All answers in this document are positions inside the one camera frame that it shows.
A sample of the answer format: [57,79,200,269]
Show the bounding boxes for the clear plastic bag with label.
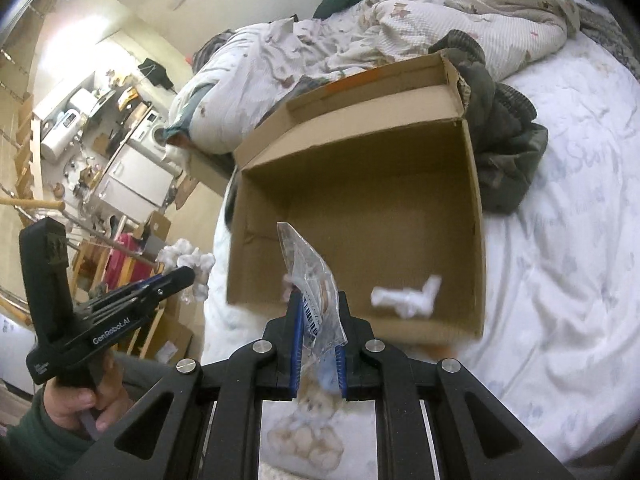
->
[277,222,346,396]

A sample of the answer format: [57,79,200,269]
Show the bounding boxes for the white knotted cloth strip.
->
[371,275,442,320]

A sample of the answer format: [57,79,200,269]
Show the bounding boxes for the green sleeve forearm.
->
[1,352,171,479]

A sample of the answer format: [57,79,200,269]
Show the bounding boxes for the person's left hand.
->
[43,351,134,436]

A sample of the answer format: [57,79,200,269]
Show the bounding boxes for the pink bag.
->
[103,249,152,290]

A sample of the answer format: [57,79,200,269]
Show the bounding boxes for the wooden rack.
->
[0,49,166,326]

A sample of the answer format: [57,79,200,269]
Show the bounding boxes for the white kitchen cabinet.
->
[96,145,175,207]

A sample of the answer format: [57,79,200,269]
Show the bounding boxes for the white washing machine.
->
[127,108,166,162]

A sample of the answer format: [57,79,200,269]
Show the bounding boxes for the open cardboard box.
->
[227,53,486,344]

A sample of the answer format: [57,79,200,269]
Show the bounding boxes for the white rice cooker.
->
[40,108,82,164]

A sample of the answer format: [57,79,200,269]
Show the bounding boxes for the white bear-print bed sheet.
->
[199,29,640,480]

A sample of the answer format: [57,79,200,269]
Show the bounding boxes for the dark camouflage jacket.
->
[430,29,548,216]

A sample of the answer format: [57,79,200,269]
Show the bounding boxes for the crumpled floral quilt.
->
[160,0,580,155]

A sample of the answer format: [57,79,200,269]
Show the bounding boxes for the patterned knit blanket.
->
[575,0,640,79]

